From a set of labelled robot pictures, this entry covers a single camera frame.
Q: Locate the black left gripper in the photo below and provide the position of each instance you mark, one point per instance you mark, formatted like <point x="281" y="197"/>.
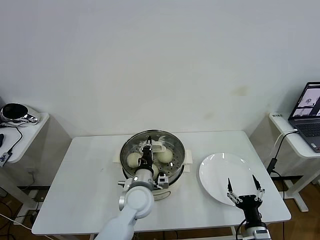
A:
<point x="147" y="162"/>

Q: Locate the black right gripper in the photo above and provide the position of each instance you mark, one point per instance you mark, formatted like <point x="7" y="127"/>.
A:
<point x="250" y="207"/>

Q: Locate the white steamed baozi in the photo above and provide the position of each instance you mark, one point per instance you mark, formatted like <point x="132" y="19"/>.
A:
<point x="165" y="156"/>
<point x="155" y="170"/>
<point x="133" y="160"/>

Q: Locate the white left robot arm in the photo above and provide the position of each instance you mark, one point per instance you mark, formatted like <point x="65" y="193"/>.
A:
<point x="137" y="202"/>

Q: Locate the stainless steel steamer basket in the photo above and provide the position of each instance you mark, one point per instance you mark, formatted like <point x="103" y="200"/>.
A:
<point x="176" y="178"/>

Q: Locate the white round plate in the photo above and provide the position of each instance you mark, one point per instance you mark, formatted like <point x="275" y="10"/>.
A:
<point x="217" y="175"/>

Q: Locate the grey open laptop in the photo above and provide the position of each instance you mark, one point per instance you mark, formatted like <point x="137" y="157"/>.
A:
<point x="307" y="100"/>

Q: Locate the chrome and black device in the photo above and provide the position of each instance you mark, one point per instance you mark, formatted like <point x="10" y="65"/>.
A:
<point x="12" y="111"/>

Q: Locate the small white logo device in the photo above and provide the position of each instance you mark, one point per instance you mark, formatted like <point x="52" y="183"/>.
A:
<point x="3" y="158"/>

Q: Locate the black computer mouse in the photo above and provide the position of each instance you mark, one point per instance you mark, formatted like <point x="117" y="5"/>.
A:
<point x="1" y="140"/>

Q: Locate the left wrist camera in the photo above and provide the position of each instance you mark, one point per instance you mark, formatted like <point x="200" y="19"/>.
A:
<point x="163" y="180"/>

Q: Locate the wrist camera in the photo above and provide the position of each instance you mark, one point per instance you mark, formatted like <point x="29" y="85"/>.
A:
<point x="163" y="180"/>
<point x="261" y="233"/>

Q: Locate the white work table frame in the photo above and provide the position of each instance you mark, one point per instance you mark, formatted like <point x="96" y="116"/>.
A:
<point x="233" y="233"/>

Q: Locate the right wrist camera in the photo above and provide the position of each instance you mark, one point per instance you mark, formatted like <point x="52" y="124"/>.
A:
<point x="261" y="233"/>

